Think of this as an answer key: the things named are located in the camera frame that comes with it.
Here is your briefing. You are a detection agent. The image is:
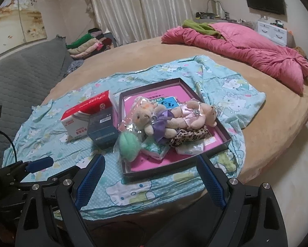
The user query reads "green and white tissue packet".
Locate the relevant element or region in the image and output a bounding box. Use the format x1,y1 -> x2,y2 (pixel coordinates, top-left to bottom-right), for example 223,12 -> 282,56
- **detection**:
140,136 -> 170,160

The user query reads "teddy bear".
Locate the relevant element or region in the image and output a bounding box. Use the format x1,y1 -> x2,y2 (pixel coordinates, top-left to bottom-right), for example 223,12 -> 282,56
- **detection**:
132,100 -> 180,143
167,99 -> 219,130

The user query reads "green sponge ball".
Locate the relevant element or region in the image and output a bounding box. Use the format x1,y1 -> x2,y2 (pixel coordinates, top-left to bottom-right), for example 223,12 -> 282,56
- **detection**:
118,130 -> 140,162

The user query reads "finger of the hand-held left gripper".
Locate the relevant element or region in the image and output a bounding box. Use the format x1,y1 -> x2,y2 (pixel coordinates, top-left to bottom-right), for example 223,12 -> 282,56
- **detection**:
20,167 -> 79,186
0,156 -> 54,183

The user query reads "dark blue box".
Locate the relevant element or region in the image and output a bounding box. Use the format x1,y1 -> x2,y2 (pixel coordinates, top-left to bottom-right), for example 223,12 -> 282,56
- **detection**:
87,108 -> 120,150

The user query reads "pink quilt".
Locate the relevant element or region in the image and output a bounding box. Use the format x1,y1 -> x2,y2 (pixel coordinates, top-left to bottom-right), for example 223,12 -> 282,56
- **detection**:
161,22 -> 308,94

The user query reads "leopard print scrunchie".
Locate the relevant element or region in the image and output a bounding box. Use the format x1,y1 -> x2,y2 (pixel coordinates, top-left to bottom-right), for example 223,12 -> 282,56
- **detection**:
169,125 -> 210,147

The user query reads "floral wall painting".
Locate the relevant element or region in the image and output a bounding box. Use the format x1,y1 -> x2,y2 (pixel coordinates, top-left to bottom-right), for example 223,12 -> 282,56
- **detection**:
0,0 -> 47,59

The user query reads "white drawer cabinet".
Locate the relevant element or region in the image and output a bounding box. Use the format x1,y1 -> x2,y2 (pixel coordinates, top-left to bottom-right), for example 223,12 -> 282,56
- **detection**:
256,21 -> 288,47

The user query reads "grey quilted headboard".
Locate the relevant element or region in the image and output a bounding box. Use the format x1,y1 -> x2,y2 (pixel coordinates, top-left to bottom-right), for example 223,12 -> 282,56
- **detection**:
0,36 -> 74,157

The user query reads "red and white box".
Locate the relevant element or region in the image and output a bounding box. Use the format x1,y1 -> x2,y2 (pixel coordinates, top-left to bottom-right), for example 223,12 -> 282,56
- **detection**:
61,90 -> 114,142

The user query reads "arched mirror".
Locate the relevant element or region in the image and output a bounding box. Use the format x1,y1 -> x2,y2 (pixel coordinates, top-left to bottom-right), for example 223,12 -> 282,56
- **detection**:
207,0 -> 225,16

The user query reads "cluttered dresser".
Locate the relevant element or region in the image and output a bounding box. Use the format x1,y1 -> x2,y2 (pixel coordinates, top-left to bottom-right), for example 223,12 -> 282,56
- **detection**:
195,10 -> 255,27

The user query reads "green cloth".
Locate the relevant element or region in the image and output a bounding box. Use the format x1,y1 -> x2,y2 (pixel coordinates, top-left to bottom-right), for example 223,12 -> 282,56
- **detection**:
182,19 -> 221,38

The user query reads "stack of folded clothes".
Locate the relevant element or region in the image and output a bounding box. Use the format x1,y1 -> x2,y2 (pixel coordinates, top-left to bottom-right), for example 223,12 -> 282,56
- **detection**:
66,28 -> 114,58

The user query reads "beige round bed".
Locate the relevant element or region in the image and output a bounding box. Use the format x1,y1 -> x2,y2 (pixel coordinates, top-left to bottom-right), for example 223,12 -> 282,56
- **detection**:
41,35 -> 308,186

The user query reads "white curtain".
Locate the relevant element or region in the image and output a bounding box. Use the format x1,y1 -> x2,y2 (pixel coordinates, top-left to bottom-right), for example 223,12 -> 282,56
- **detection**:
86,0 -> 208,47

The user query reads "black cable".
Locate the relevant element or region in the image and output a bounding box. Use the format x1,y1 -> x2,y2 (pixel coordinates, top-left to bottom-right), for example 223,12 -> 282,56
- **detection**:
0,129 -> 15,165

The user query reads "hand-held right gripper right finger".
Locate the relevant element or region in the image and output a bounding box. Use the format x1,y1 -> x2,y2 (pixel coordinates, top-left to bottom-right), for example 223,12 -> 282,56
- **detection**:
196,155 -> 288,247

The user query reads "shallow box with pink inside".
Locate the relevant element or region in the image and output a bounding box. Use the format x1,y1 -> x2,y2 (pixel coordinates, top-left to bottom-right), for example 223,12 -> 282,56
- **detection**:
118,77 -> 231,184

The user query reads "dark patterned cloth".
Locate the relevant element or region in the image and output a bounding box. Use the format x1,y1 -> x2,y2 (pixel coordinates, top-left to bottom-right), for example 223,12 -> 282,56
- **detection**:
64,59 -> 85,78

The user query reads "light blue cartoon printed blanket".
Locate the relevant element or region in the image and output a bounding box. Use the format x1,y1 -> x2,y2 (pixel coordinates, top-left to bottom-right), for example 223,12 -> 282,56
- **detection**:
3,54 -> 266,219

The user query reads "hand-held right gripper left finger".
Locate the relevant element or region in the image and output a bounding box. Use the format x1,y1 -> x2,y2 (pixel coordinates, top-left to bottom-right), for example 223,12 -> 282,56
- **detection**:
15,154 -> 106,247

